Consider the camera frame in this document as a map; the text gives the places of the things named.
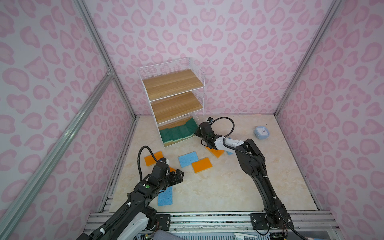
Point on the orange sponge centre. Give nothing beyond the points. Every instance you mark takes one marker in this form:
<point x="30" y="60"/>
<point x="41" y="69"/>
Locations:
<point x="202" y="165"/>

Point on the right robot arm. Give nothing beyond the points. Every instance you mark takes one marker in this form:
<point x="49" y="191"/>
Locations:
<point x="252" y="162"/>

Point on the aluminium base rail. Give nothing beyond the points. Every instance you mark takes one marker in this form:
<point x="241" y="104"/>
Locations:
<point x="313" y="225"/>

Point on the light blue round container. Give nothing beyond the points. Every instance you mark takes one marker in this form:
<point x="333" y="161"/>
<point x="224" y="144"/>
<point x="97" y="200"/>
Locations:
<point x="261" y="132"/>

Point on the blue sponge near front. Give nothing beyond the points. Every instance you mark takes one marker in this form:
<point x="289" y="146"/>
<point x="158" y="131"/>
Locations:
<point x="165" y="198"/>

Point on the white wire wooden shelf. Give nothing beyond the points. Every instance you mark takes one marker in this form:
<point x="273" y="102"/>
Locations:
<point x="175" y="91"/>

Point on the green sponge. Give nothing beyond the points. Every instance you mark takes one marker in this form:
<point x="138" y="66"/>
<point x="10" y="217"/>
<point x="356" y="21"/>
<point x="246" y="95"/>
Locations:
<point x="177" y="134"/>
<point x="166" y="135"/>
<point x="191" y="126"/>
<point x="185" y="133"/>

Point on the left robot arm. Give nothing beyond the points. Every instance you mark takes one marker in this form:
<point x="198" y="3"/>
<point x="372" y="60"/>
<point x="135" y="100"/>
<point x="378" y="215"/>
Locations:
<point x="135" y="215"/>

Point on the blue sponge centre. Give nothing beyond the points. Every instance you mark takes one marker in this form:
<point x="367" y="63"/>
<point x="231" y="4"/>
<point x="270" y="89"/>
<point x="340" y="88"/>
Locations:
<point x="188" y="159"/>

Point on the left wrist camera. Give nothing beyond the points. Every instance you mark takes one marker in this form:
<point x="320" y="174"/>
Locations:
<point x="164" y="160"/>

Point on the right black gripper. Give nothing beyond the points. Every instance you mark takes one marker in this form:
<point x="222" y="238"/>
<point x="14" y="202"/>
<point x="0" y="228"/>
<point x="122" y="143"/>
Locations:
<point x="198" y="131"/>

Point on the orange sponge back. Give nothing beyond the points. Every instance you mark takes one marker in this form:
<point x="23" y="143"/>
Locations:
<point x="216" y="153"/>

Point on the orange sponge far left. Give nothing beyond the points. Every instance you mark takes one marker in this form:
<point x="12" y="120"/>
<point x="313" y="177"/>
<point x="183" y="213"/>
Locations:
<point x="149" y="160"/>

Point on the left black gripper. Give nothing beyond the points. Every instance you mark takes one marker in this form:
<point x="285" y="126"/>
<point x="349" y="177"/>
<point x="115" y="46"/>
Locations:
<point x="174" y="180"/>

